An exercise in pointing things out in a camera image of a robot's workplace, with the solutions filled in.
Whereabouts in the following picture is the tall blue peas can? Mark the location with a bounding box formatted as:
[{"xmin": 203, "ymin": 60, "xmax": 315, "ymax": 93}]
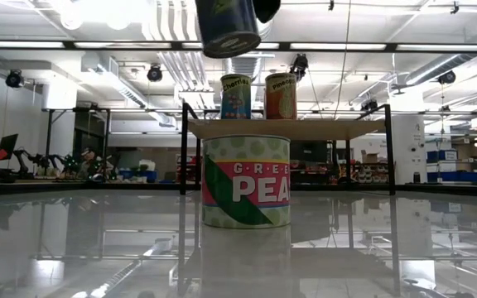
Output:
[{"xmin": 195, "ymin": 0, "xmax": 263, "ymax": 60}]

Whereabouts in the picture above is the orange pineapple can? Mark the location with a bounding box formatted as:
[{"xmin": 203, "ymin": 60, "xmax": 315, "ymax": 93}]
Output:
[{"xmin": 264, "ymin": 72, "xmax": 298, "ymax": 121}]

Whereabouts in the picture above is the blue cherries can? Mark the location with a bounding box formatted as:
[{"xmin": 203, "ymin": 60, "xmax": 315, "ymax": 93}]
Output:
[{"xmin": 220, "ymin": 73, "xmax": 253, "ymax": 121}]

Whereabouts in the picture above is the short green peas can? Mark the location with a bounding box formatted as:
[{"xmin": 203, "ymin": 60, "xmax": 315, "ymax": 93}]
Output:
[{"xmin": 201, "ymin": 135, "xmax": 292, "ymax": 230}]

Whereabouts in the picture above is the black ceiling spotlight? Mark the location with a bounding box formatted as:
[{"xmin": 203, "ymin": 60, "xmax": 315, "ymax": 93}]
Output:
[
  {"xmin": 146, "ymin": 64, "xmax": 164, "ymax": 83},
  {"xmin": 5, "ymin": 69, "xmax": 25, "ymax": 89},
  {"xmin": 290, "ymin": 53, "xmax": 310, "ymax": 82},
  {"xmin": 437, "ymin": 70, "xmax": 457, "ymax": 86}
]

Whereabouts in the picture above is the cardboard box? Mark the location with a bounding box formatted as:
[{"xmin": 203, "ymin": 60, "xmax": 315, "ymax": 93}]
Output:
[{"xmin": 361, "ymin": 149, "xmax": 380, "ymax": 165}]

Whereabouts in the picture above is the white pillar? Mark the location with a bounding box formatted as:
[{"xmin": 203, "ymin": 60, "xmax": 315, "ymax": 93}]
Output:
[{"xmin": 391, "ymin": 113, "xmax": 428, "ymax": 185}]

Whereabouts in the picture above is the black metal background rack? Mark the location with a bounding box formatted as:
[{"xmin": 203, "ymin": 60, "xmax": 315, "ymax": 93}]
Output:
[{"xmin": 41, "ymin": 106, "xmax": 112, "ymax": 183}]

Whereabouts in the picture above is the person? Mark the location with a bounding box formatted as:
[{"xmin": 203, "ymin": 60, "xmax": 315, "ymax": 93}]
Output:
[{"xmin": 79, "ymin": 147, "xmax": 113, "ymax": 183}]

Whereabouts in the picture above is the silver ribbed air duct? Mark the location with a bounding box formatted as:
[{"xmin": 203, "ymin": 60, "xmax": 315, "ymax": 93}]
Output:
[{"xmin": 224, "ymin": 55, "xmax": 264, "ymax": 78}]

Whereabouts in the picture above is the black overhead frame beam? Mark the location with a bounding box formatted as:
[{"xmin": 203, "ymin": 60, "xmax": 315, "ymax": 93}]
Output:
[{"xmin": 0, "ymin": 39, "xmax": 477, "ymax": 54}]

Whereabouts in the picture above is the wooden shelf with black frame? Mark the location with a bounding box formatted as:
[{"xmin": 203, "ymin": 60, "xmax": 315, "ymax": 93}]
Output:
[{"xmin": 180, "ymin": 102, "xmax": 397, "ymax": 196}]

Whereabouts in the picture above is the black aluminium table frame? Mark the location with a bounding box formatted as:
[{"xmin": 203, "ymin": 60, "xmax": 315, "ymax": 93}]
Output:
[{"xmin": 0, "ymin": 180, "xmax": 477, "ymax": 198}]

